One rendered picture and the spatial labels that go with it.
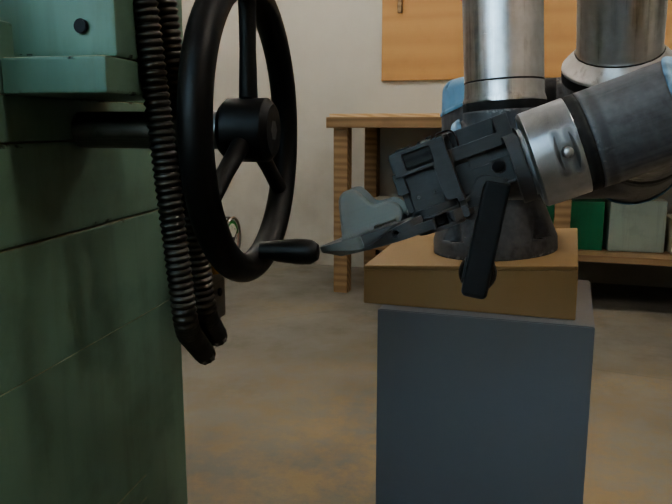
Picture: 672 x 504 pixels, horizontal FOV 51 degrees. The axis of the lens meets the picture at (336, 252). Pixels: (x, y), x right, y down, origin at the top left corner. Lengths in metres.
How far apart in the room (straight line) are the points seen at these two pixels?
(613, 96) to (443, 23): 3.25
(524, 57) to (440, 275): 0.38
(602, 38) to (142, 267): 0.65
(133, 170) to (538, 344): 0.58
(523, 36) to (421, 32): 3.13
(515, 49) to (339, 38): 3.29
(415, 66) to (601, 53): 2.92
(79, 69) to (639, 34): 0.68
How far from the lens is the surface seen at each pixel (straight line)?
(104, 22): 0.63
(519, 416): 1.04
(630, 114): 0.64
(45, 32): 0.66
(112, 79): 0.61
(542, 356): 1.01
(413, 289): 1.03
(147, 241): 0.88
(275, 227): 0.74
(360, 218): 0.67
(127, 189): 0.83
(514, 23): 0.77
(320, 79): 4.05
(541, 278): 1.01
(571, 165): 0.64
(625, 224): 3.39
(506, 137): 0.65
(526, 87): 0.77
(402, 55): 3.91
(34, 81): 0.64
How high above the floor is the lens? 0.82
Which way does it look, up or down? 10 degrees down
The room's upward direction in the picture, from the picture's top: straight up
